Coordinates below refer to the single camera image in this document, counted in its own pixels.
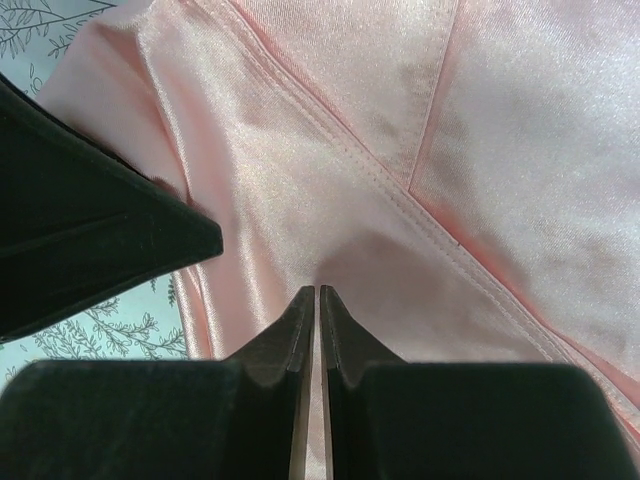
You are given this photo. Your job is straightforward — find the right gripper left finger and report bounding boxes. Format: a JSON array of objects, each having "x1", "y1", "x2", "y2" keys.
[{"x1": 1, "y1": 286, "x2": 315, "y2": 479}]

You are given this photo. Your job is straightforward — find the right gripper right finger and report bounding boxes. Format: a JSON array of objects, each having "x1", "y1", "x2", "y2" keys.
[{"x1": 320, "y1": 286, "x2": 638, "y2": 479}]

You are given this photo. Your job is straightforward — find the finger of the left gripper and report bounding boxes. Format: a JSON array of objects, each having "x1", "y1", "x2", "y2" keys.
[{"x1": 1, "y1": 80, "x2": 223, "y2": 342}]

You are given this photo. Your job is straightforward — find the salmon pink satin napkin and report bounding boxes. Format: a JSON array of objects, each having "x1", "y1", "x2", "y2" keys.
[{"x1": 37, "y1": 1, "x2": 639, "y2": 456}]

